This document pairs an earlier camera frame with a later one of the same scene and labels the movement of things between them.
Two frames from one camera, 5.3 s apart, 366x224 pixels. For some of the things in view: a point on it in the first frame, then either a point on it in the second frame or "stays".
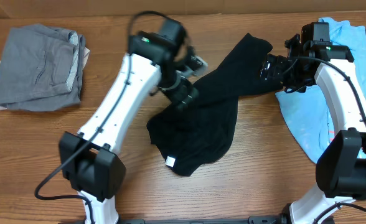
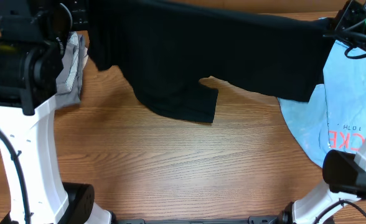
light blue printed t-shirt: (304, 110) stays
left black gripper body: (177, 89) to (70, 17)
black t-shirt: (190, 137) to (166, 46)
